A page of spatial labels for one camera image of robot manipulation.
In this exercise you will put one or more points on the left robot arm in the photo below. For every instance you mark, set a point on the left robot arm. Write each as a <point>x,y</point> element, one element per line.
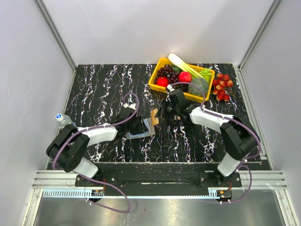
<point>69,146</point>

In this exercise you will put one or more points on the beige leather card holder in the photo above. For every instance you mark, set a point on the beige leather card holder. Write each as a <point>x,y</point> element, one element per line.
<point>150,131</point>

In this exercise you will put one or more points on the red apple left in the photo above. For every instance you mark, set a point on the red apple left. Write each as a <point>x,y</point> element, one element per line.
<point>162,81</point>

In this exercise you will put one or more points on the aluminium frame rail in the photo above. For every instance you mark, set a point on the aluminium frame rail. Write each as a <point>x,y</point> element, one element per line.
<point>53,29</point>

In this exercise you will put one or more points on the red apple right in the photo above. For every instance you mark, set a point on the red apple right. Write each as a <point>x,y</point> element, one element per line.
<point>184,77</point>

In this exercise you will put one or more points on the red lychee bunch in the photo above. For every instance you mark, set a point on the red lychee bunch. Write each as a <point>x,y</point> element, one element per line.
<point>222,87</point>

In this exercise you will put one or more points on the green lettuce leaf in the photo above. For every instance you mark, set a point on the green lettuce leaf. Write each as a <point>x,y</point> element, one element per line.
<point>206,74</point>

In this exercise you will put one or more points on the green melon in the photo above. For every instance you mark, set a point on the green melon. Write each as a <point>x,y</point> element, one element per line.
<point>198,87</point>

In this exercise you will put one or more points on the dark purple grape bunch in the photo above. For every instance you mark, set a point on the dark purple grape bunch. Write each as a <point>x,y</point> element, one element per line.
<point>169,73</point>

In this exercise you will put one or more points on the red apple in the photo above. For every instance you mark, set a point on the red apple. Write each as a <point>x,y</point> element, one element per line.
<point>162,81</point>
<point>184,77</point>

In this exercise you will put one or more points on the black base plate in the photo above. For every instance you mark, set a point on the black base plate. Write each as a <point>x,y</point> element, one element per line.
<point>165,179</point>

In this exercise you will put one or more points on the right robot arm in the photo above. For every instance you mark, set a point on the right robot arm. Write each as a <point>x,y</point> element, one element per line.
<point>241,141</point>

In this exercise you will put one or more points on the white green leek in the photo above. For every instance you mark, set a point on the white green leek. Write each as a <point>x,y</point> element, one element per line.
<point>175,60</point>

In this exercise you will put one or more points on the yellow plastic bin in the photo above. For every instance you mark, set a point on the yellow plastic bin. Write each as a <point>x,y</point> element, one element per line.
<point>183,86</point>

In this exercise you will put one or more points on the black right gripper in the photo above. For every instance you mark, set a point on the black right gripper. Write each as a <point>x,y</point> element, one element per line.
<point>162,113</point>

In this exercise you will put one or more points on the clear plastic water bottle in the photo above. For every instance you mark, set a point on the clear plastic water bottle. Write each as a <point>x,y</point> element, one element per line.
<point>62,120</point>

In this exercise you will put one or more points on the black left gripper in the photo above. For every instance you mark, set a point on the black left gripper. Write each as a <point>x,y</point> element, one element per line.
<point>142,128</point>

